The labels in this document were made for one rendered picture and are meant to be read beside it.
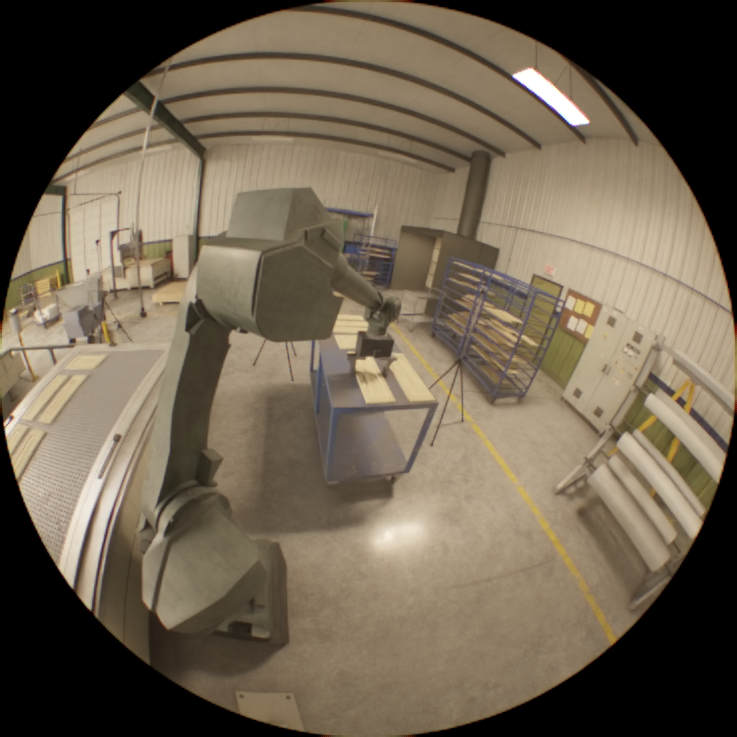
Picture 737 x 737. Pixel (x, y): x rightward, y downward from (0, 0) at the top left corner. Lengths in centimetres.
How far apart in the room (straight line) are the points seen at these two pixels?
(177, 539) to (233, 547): 21
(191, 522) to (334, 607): 129
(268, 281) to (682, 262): 594
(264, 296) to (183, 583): 88
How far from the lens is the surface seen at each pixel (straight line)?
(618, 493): 321
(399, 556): 220
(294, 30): 604
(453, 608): 224
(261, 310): 50
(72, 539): 169
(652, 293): 588
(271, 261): 49
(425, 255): 1019
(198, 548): 97
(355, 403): 158
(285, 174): 1127
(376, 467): 222
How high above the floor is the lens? 201
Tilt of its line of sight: 30 degrees down
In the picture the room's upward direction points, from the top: 11 degrees clockwise
